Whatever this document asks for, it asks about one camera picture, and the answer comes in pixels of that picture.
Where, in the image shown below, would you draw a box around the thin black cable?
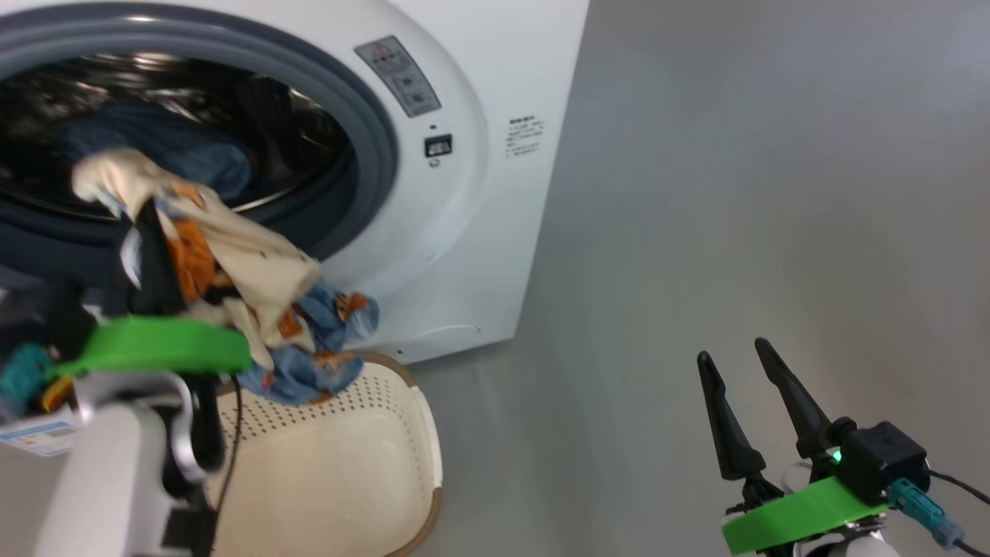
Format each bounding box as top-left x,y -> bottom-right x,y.
925,468 -> 990,507
209,373 -> 245,513

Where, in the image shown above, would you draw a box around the white front-load washing machine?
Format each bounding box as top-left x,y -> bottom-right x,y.
0,0 -> 590,465

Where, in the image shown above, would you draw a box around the round white filter cover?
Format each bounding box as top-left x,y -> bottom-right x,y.
408,323 -> 485,347

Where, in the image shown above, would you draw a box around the cream blue orange cartoon garment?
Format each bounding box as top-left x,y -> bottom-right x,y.
70,149 -> 380,407

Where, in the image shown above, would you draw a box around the blue energy label sticker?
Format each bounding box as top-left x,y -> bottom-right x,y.
0,414 -> 83,459

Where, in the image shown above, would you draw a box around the grey warning sticker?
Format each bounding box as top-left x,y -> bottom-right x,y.
354,35 -> 442,118

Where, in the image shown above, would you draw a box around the cream perforated laundry basket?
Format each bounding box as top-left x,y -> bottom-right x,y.
205,352 -> 443,557

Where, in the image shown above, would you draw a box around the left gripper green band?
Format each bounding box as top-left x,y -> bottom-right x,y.
46,205 -> 253,381

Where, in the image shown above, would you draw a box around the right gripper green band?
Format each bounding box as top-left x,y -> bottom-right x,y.
696,338 -> 890,556

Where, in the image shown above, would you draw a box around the teal cable connector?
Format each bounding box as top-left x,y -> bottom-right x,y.
888,478 -> 968,552
0,344 -> 55,415

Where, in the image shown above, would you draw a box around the blue cartoon print pants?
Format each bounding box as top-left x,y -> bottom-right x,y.
60,104 -> 256,203

